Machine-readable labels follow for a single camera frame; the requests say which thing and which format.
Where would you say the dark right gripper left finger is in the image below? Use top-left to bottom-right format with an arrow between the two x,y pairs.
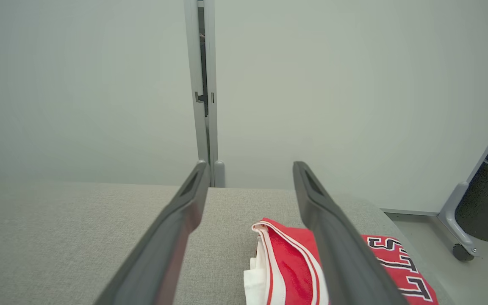
94,160 -> 211,305

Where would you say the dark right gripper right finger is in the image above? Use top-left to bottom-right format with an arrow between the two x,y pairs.
293,161 -> 410,305

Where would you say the red and white shirt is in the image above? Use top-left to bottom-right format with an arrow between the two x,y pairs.
243,218 -> 439,305

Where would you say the grey double partition post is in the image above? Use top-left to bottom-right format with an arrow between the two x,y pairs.
184,0 -> 226,188

